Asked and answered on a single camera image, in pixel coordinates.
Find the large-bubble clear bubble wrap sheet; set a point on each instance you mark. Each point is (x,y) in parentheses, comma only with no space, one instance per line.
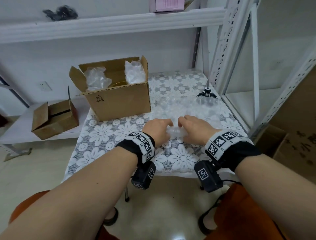
(96,79)

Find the person's right hand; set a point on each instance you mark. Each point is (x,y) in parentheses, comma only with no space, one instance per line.
(197,129)

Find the pink box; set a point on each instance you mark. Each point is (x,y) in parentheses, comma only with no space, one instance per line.
(168,5)

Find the large brown cardboard carton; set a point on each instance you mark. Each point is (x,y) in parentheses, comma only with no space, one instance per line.
(296,148)

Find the person's right forearm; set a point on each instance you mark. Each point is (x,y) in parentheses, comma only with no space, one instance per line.
(279,192)

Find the person's left hand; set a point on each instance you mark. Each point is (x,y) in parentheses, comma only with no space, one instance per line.
(158,131)

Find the white floral lace tablecloth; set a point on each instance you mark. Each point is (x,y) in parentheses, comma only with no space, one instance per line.
(103,133)

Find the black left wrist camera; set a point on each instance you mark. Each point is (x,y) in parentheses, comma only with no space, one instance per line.
(143,175)

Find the black crumpled plastic bundle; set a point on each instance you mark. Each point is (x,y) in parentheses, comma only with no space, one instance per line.
(60,13)

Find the clear bubble wrap heap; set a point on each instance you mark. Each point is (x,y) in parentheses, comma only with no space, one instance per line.
(177,108)

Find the person's left forearm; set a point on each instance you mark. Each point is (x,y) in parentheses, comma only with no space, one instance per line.
(69,195)

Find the black sandal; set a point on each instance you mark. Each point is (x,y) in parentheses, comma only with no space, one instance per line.
(114,218)
(201,223)

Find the white metal shelving rack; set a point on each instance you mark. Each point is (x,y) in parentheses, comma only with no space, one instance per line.
(111,24)
(255,74)

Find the round gold tin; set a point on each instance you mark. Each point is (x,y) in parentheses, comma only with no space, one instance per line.
(119,83)

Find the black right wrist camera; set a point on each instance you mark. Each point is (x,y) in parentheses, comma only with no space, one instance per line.
(208,178)

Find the black right wristband with markers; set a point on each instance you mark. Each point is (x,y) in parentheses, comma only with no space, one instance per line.
(244,153)

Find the black left wristband with markers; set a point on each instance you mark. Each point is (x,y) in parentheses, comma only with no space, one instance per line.
(128,147)

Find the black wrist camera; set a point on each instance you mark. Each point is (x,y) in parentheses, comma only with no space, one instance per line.
(208,178)
(143,175)

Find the brown wooden door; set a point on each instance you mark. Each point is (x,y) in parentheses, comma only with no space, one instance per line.
(2,121)

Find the small brown cardboard box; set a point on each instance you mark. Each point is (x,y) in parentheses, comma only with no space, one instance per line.
(54,126)

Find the white wall socket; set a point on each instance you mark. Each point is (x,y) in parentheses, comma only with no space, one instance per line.
(45,86)
(277,63)

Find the black wristband with markers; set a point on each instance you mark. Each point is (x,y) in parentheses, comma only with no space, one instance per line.
(244,153)
(128,147)

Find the orange trousers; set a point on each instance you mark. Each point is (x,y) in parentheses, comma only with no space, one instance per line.
(242,217)

